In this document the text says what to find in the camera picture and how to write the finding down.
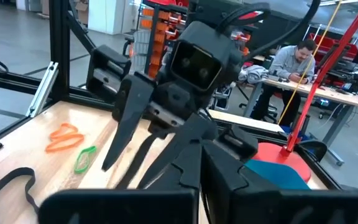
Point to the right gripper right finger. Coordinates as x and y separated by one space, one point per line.
275 208

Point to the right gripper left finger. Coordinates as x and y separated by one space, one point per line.
120 208

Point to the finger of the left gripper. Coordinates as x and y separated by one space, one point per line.
132 105
191 133

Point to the green rubber band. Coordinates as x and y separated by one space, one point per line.
76 168

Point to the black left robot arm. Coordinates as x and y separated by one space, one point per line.
210 12

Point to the blue plastic bin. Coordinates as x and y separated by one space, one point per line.
278 177

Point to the red desk lamp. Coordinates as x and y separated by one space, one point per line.
278 158

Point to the orange drawer rack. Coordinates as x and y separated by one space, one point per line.
158 37

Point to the silver aluminium bar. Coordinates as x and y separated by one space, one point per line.
42 90

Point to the gray cloth bundle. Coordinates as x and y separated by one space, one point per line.
253 74

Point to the person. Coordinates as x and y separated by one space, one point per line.
287 62

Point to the wooden work table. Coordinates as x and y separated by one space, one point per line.
346 96

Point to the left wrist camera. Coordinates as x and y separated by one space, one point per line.
197 65

